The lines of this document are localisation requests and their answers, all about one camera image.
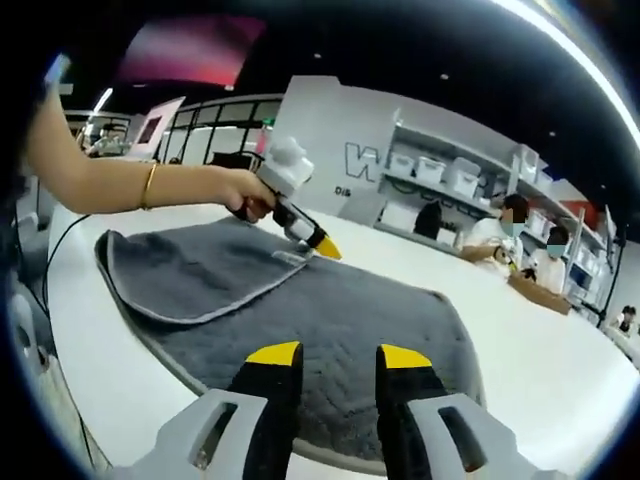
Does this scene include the white-framed standing screen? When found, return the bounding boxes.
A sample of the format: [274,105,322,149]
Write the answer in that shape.
[129,96,187,162]

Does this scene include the hanging pink screen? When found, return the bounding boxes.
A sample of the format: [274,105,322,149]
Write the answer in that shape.
[116,16,267,92]

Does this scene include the grey shelf unit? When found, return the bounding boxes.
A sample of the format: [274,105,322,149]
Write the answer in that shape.
[378,106,617,314]

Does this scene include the grey towel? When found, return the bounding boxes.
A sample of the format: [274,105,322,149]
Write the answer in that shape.
[93,222,485,464]

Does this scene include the black backpack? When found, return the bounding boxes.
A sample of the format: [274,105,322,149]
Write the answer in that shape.
[413,199,442,238]

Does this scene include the ceiling light strip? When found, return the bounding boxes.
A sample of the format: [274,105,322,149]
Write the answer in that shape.
[499,0,640,139]

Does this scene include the black cable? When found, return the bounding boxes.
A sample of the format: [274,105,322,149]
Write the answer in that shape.
[41,212,95,324]

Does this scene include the row of white storage boxes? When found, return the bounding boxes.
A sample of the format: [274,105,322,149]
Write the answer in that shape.
[389,144,609,271]

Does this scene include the wooden box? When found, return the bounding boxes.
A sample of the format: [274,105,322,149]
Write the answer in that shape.
[506,273,573,316]

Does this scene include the black tripod stand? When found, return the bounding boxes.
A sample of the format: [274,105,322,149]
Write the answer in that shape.
[598,203,627,329]

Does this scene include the gold bracelet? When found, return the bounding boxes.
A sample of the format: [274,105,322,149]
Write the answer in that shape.
[140,161,159,212]

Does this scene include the person's left hand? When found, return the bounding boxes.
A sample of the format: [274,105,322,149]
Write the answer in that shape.
[219,169,277,224]

